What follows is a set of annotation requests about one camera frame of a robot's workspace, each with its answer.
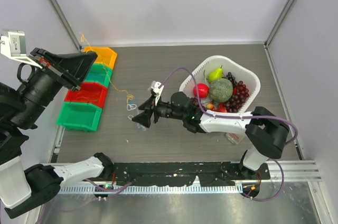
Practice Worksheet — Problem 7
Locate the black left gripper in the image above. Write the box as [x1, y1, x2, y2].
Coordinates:
[13, 44, 101, 126]

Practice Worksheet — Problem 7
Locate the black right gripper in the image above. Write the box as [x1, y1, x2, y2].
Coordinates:
[133, 94, 186, 127]

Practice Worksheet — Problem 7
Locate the yellow cable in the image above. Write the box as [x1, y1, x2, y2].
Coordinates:
[79, 32, 135, 106]

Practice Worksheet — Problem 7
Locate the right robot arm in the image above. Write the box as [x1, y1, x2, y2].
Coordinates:
[132, 91, 289, 179]

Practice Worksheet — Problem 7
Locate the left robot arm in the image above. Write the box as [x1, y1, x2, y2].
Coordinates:
[1, 48, 114, 219]

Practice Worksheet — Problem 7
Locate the upper green storage bin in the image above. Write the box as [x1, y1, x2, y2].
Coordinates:
[84, 63, 113, 88]

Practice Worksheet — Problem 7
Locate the green storage bin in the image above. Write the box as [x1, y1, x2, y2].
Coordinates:
[56, 102, 102, 132]
[84, 63, 113, 88]

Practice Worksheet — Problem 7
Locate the red storage bin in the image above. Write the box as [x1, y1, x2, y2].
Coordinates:
[64, 82, 108, 108]

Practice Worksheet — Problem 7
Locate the orange storage bin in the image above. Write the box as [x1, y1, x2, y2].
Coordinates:
[83, 46, 117, 69]

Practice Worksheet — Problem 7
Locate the lower green storage bin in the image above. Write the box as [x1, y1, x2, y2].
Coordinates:
[56, 102, 102, 132]

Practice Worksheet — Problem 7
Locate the dark purple grape bunch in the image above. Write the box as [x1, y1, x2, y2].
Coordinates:
[191, 97, 199, 107]

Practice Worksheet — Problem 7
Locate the red apple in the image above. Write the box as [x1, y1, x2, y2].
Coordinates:
[193, 83, 209, 99]

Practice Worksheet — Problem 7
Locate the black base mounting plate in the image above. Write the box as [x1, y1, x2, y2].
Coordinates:
[82, 162, 271, 188]

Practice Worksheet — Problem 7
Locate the red yellow lychee fruit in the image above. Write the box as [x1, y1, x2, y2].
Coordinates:
[206, 103, 215, 110]

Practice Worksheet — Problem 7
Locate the red strawberry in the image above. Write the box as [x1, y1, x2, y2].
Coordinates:
[214, 103, 228, 113]

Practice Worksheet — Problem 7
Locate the green netted melon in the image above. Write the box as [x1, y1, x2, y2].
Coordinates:
[209, 78, 233, 103]

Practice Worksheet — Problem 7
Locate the yellow green pear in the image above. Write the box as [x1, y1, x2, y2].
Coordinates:
[208, 67, 223, 83]

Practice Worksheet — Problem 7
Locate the white plastic fruit basket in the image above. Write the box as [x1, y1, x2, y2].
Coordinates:
[179, 55, 260, 115]

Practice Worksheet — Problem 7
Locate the black grape bunch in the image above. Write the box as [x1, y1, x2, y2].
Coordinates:
[226, 72, 237, 86]

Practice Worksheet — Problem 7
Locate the transparent plastic card packet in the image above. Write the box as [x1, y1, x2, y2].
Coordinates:
[225, 133, 244, 145]

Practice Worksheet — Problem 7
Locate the red grape bunch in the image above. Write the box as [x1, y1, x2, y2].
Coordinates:
[224, 81, 249, 113]

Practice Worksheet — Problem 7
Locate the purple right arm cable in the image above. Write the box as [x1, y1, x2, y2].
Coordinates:
[161, 67, 299, 203]

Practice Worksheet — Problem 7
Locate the white slotted cable duct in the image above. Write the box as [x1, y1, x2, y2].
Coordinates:
[60, 183, 242, 195]

